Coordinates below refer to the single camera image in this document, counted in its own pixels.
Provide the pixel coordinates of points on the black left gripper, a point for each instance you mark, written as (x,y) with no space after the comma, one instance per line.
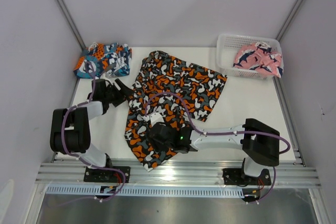
(122,94)

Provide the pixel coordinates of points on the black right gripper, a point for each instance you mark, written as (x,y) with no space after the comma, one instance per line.
(157,146)

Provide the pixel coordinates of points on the blue orange patterned shorts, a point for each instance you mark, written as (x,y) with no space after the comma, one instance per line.
(95,59)

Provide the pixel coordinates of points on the orange camouflage shorts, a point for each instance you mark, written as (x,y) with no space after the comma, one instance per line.
(171,87)

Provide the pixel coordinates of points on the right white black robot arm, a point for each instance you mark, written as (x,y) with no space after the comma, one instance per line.
(259,141)

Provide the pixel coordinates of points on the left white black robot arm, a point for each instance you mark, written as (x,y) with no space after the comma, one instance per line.
(70,130)

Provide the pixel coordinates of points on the pink white patterned shorts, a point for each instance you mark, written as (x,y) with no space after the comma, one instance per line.
(260,57)

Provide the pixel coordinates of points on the white perforated plastic basket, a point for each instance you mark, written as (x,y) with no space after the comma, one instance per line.
(228,46)

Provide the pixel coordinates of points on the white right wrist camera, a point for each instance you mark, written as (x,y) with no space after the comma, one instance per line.
(156,118)

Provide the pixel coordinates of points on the white slotted cable duct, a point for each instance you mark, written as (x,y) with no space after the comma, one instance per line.
(148,191)

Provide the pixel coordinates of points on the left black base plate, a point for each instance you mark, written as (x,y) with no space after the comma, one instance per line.
(107,176)

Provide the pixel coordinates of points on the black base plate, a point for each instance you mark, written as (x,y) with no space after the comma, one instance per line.
(235,176)
(107,176)

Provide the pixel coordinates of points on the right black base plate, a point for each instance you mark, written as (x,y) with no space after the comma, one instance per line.
(235,176)

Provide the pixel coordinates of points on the aluminium front rail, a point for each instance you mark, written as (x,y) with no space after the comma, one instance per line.
(177,173)

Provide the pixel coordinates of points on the right aluminium frame post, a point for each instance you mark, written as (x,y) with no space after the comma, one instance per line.
(294,11)

